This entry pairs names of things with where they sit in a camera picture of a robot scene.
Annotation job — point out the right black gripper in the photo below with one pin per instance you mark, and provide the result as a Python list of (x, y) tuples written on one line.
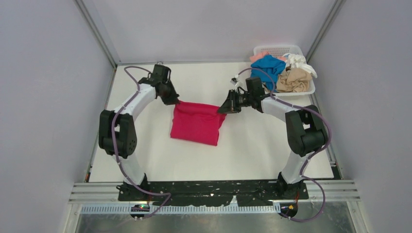
[(231, 105)]

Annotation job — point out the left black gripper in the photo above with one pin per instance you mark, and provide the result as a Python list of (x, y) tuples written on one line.
[(173, 99)]

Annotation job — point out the magenta t shirt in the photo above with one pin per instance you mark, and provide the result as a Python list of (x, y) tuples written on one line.
[(197, 122)]

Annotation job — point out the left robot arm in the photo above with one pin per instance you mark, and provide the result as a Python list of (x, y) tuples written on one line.
[(117, 134)]

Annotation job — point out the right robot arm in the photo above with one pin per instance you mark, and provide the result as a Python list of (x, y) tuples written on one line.
[(305, 128)]

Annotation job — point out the salmon pink t shirt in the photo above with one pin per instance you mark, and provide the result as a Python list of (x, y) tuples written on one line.
[(261, 55)]

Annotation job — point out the blue t shirt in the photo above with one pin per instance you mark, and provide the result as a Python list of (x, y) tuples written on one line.
[(267, 69)]

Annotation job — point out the beige t shirt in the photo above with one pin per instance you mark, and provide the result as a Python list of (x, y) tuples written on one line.
[(295, 80)]

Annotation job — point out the white plastic basket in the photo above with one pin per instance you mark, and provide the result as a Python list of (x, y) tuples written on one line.
[(280, 51)]

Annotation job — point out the white t shirt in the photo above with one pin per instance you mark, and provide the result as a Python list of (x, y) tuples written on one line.
[(299, 61)]

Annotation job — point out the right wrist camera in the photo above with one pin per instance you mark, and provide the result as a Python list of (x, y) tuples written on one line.
[(236, 82)]

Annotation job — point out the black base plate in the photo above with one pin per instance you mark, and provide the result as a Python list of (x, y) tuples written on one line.
[(211, 193)]

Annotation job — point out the slotted cable duct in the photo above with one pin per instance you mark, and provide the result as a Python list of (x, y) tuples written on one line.
[(232, 208)]

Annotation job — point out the aluminium frame rail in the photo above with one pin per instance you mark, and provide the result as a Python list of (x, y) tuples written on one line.
[(335, 190)]

